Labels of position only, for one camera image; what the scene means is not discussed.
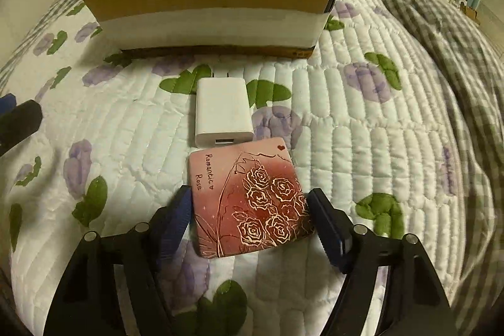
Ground pink rose coaster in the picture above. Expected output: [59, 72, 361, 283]
[189, 137, 313, 259]

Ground white power adapter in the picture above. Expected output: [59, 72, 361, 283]
[195, 77, 254, 148]

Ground floral quilted white mat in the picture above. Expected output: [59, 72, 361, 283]
[0, 0, 473, 336]

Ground grey checkered bed cover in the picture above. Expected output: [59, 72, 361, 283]
[0, 0, 504, 336]

